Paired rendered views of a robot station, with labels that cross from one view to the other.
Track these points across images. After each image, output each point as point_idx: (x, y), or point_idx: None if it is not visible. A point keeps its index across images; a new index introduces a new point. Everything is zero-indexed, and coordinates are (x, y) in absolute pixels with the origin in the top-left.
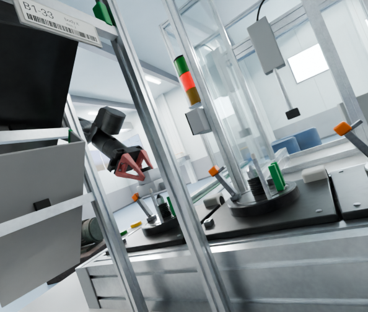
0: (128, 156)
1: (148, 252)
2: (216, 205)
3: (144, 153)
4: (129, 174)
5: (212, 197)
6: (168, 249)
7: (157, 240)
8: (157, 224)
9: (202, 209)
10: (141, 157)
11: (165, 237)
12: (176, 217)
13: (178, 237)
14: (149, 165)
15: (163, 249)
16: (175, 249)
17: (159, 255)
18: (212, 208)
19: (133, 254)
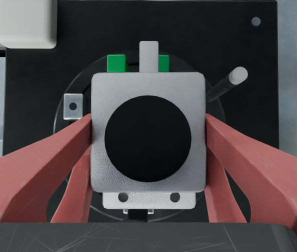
0: None
1: (294, 87)
2: (65, 2)
3: (7, 179)
4: (237, 221)
5: (46, 3)
6: (291, 33)
7: (264, 81)
8: (213, 115)
9: (77, 44)
10: (42, 219)
11: (252, 65)
12: (183, 61)
13: (266, 16)
14: (80, 139)
15: (285, 51)
16: (292, 14)
17: None
18: (88, 7)
19: (294, 139)
